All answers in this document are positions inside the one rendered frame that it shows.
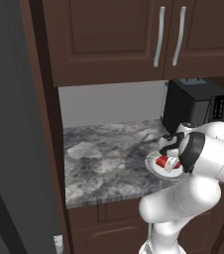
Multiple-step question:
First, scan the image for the dark grey fridge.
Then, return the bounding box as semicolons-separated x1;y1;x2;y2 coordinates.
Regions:
0;0;64;254

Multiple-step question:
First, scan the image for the brown wall cupboard door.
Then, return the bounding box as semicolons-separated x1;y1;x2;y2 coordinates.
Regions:
42;0;174;88
163;0;224;80

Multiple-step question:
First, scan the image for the white round plate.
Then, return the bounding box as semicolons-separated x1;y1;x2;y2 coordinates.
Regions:
144;150;188;182

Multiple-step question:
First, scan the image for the silver cupboard handle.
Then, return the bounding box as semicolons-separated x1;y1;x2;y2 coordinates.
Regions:
153;6;167;68
171;6;187;67

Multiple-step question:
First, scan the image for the black countertop appliance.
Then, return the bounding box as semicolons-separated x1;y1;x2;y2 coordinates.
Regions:
162;77;224;137

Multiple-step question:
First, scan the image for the brown drawer front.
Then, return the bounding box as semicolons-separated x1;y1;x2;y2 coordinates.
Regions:
96;197;146;223

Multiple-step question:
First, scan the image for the brown tall cupboard side panel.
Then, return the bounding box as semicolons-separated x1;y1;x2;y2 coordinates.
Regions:
19;0;74;254

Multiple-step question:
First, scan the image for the red and white steak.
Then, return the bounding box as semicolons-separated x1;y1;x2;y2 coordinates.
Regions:
155;155;182;174

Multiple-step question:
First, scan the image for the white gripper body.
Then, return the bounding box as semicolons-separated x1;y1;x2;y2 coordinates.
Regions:
158;131;186;158

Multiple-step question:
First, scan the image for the brown base cupboard door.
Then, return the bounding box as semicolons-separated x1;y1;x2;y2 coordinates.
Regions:
177;192;224;254
69;223;152;254

